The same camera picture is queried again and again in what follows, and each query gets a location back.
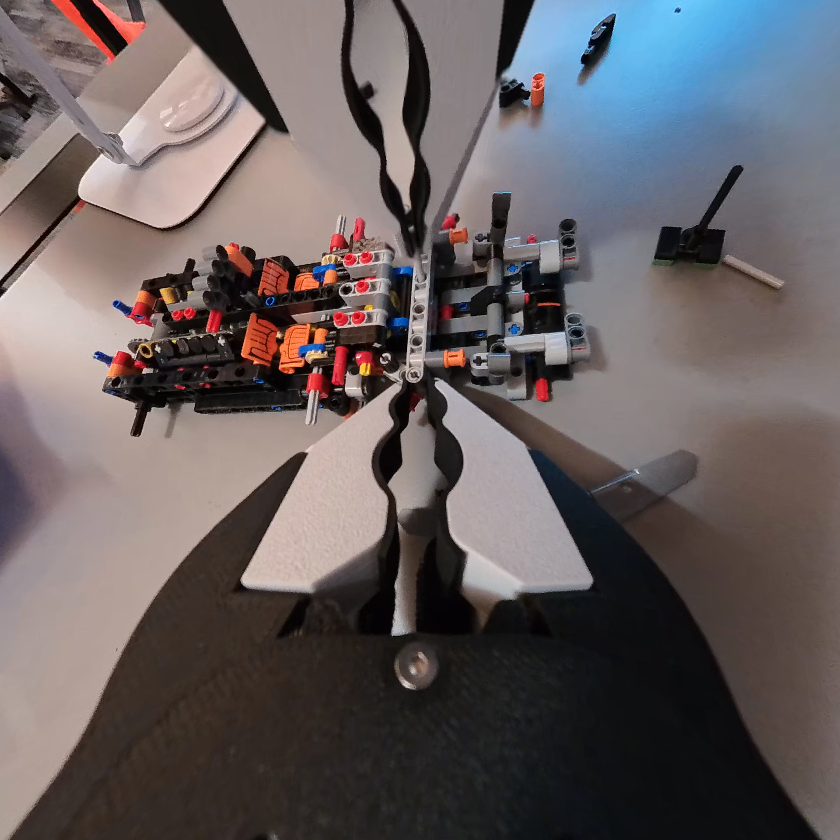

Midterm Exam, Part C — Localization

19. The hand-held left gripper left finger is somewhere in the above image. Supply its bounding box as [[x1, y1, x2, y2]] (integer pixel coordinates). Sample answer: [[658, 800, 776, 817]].
[[241, 382, 412, 597]]

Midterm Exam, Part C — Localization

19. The lego car chassis model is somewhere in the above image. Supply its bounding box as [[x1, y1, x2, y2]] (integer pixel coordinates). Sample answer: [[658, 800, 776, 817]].
[[92, 190, 592, 438]]

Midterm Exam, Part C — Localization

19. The black lever on plate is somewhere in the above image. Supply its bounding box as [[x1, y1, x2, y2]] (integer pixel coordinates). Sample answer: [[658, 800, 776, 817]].
[[653, 164, 746, 268]]

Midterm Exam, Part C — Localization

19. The orange-red object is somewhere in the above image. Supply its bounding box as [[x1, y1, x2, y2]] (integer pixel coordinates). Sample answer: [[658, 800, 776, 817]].
[[49, 0, 148, 55]]

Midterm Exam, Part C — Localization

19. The grey curved lego panel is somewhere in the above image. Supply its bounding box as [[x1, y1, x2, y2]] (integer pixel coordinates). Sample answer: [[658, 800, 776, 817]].
[[589, 449, 700, 521]]

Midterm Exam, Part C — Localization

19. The white stand base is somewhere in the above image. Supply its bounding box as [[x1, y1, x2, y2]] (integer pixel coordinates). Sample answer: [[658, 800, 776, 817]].
[[77, 46, 266, 231]]

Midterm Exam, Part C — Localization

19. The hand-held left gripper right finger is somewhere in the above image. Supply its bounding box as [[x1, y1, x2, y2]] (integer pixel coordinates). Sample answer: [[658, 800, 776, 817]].
[[422, 379, 595, 624]]

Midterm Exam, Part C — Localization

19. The pale grey lego axle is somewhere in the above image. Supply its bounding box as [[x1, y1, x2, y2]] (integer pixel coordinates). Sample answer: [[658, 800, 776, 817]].
[[722, 255, 786, 290]]

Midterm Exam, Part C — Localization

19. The long black lego piece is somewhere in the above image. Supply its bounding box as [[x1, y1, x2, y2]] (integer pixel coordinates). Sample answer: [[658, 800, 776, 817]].
[[580, 13, 618, 66]]

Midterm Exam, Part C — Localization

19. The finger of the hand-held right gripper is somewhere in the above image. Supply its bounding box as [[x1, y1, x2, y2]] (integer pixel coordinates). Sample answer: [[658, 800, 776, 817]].
[[394, 0, 506, 257], [226, 0, 419, 257]]

